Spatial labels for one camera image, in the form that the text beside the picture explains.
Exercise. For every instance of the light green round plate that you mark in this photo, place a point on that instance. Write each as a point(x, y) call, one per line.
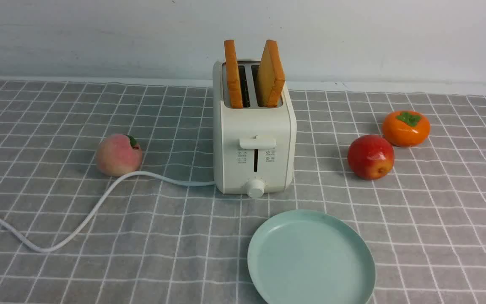
point(309, 257)

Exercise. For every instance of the white two-slot toaster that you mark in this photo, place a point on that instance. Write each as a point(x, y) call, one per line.
point(253, 147)

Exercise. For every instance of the red apple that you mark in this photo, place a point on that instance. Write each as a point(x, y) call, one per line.
point(370, 157)

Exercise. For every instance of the grey checked tablecloth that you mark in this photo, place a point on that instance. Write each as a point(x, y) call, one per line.
point(158, 243)

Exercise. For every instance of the toasted bread slice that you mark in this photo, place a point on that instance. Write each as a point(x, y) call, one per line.
point(270, 77)
point(232, 75)

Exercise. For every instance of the pink peach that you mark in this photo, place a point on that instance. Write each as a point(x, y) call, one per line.
point(118, 155)

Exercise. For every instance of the orange persimmon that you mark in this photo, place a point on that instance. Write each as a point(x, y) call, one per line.
point(406, 128)

